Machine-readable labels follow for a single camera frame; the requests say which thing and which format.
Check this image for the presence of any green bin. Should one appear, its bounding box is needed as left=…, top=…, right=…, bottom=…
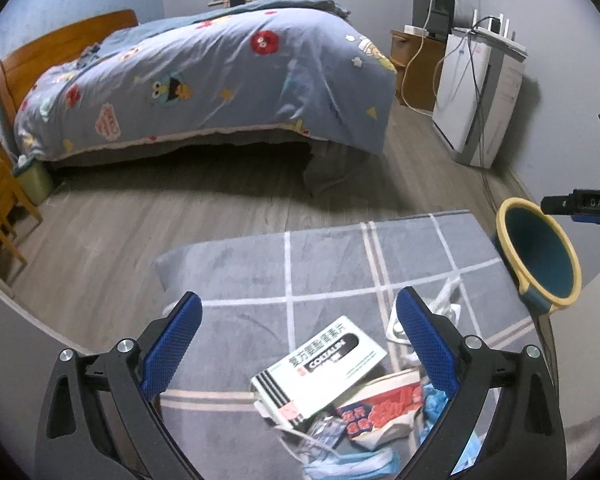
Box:
left=12, top=157, right=56, bottom=206

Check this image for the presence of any cream white cable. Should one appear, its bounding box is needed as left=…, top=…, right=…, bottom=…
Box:
left=399, top=0, right=441, bottom=111

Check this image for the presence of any red flower printed paper bowl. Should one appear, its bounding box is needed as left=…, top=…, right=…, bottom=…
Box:
left=337, top=367, right=426, bottom=451

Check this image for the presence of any white medicine box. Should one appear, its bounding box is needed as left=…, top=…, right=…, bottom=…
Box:
left=251, top=316, right=388, bottom=431

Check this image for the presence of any yellow rimmed teal bin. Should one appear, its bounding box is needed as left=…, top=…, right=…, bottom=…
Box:
left=495, top=198, right=582, bottom=317

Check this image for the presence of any wooden cabinet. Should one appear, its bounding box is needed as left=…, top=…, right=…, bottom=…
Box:
left=390, top=29, right=448, bottom=113

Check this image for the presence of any black monitor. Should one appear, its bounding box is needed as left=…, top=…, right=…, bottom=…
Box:
left=412, top=0, right=456, bottom=40

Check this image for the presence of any grey checked mat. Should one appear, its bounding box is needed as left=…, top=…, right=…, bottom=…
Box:
left=152, top=209, right=556, bottom=480

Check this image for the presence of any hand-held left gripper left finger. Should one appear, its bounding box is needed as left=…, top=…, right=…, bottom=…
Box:
left=34, top=291, right=204, bottom=480

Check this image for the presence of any white air purifier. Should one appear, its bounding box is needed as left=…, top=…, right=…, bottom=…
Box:
left=432, top=27, right=523, bottom=168

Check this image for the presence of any white router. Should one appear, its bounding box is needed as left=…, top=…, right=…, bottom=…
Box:
left=467, top=10, right=528, bottom=58

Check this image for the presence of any wooden bed frame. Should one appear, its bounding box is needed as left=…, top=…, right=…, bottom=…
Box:
left=0, top=9, right=140, bottom=161

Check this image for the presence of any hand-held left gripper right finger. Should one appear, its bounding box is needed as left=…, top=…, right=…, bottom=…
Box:
left=395, top=286, right=568, bottom=480

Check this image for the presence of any crumpled white plastic wrapper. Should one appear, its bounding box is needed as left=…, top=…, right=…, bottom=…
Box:
left=386, top=276, right=465, bottom=366

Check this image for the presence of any crumpled blue face mask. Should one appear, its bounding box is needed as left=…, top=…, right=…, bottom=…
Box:
left=420, top=382, right=451, bottom=428

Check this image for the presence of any bed with blue quilt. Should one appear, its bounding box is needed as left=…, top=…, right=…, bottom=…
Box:
left=14, top=0, right=398, bottom=162

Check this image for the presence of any black cable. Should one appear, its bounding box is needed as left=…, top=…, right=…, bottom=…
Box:
left=432, top=30, right=501, bottom=211

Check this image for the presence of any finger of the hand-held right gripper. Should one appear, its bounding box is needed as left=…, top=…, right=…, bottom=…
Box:
left=540, top=189, right=600, bottom=223

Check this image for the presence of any wooden chair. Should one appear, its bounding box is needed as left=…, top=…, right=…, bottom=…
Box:
left=0, top=142, right=43, bottom=286

